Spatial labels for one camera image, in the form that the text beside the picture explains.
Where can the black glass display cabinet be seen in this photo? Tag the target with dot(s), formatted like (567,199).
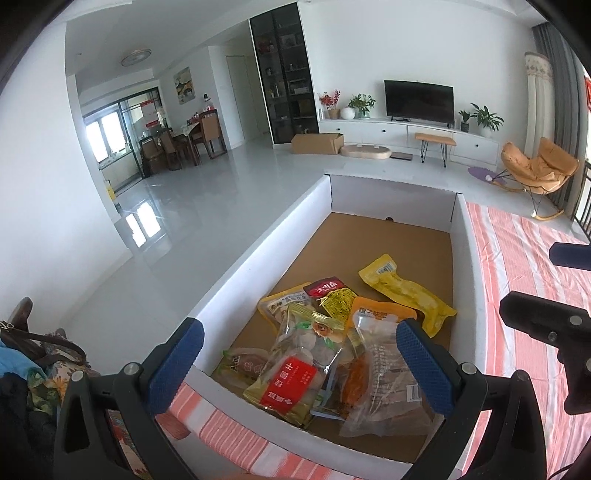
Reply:
(284,74)

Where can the white television cabinet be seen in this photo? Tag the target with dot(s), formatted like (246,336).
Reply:
(397,134)

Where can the black flat television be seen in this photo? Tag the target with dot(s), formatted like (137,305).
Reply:
(419,101)

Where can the floral cloth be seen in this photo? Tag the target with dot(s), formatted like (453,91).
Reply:
(60,374)

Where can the orange rocking chair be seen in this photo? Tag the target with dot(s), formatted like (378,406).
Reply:
(535,166)

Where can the brown cardboard box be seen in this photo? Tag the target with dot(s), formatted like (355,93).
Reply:
(316,144)

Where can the green plant beside white vase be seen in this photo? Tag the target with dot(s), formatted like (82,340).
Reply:
(361,104)

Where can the orange and white snack packet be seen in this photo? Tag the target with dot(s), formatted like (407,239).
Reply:
(374,314)

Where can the white cardboard box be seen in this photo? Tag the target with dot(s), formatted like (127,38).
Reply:
(286,244)

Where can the white standing air conditioner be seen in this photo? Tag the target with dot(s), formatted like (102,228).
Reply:
(539,101)

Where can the wooden bench with black legs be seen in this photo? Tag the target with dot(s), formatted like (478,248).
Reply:
(435,139)

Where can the dining table with chairs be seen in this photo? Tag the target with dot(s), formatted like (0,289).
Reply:
(184,141)

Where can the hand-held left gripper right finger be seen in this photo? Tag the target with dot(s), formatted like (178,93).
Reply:
(425,364)

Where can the orange striped tablecloth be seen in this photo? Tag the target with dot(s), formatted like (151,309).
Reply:
(521,258)

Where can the yellow printed red-topped packet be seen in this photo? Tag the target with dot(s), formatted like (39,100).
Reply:
(325,288)

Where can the brown handbag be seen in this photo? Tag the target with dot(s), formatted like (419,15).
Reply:
(27,334)

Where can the grey curtain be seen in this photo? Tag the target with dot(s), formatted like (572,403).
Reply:
(561,92)

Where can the brown snack packet green end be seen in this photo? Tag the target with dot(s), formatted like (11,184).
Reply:
(244,362)

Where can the white interior door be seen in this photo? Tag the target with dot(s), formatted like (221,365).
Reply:
(236,99)

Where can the plain yellow snack packet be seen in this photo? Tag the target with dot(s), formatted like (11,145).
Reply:
(406,290)

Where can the blue cloth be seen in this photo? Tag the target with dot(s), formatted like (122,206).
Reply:
(16,360)

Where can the round ceiling lamp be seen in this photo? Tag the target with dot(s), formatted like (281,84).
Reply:
(136,57)

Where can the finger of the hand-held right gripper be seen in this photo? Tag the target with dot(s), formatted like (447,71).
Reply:
(572,256)
(535,314)

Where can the round purple rug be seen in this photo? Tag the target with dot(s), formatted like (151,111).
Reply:
(482,174)

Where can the clear packet with orange meat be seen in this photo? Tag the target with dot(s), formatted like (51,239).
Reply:
(355,387)

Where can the clear packet with red label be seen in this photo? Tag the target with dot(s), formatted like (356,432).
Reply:
(286,383)

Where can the clear yellow-edged snack packet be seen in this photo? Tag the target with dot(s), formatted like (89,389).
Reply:
(281,307)

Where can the red flowers in vase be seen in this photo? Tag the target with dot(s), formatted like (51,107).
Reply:
(330,99)

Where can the beige oval floor board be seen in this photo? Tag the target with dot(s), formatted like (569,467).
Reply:
(364,152)

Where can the clear walnut snack packet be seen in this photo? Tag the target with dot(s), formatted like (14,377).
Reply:
(390,392)

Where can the glass sliding door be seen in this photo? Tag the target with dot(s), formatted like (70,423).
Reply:
(124,138)

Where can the dark wooden slatted chair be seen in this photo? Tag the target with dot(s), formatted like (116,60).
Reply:
(582,203)

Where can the small potted plant dark pot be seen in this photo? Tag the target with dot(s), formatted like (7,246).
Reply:
(464,121)

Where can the large green potted plant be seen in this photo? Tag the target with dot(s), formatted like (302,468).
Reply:
(487,117)

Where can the dark flat floor mat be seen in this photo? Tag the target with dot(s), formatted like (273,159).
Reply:
(401,156)

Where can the framed wall painting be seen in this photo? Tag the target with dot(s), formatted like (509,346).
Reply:
(183,84)

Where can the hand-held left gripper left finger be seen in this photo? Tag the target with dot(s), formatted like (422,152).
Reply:
(178,357)

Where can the red wall hanging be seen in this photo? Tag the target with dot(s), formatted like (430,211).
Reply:
(588,92)

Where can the round white vase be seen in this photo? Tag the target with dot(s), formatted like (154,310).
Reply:
(347,113)

